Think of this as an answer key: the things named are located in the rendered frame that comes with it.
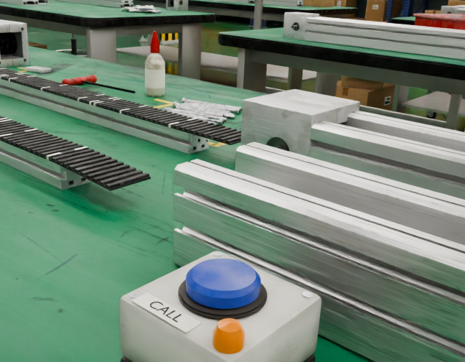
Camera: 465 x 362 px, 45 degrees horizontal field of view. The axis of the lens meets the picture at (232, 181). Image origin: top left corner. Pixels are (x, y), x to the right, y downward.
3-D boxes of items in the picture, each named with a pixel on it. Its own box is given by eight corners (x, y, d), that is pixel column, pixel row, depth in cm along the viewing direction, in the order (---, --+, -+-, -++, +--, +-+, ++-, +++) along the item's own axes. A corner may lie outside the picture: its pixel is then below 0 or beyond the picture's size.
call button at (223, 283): (169, 304, 30) (170, 272, 30) (219, 278, 33) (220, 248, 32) (225, 336, 28) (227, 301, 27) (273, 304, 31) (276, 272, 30)
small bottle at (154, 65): (166, 93, 108) (166, 30, 104) (163, 98, 105) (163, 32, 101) (146, 93, 108) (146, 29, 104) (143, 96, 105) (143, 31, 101)
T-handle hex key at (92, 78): (59, 87, 109) (59, 78, 109) (92, 82, 116) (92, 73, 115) (118, 100, 101) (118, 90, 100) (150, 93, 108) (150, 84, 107)
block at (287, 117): (224, 186, 63) (228, 102, 59) (288, 162, 72) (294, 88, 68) (290, 209, 57) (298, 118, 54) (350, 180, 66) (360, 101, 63)
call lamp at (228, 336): (205, 344, 26) (206, 322, 26) (227, 330, 27) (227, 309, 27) (229, 358, 25) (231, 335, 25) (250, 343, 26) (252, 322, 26)
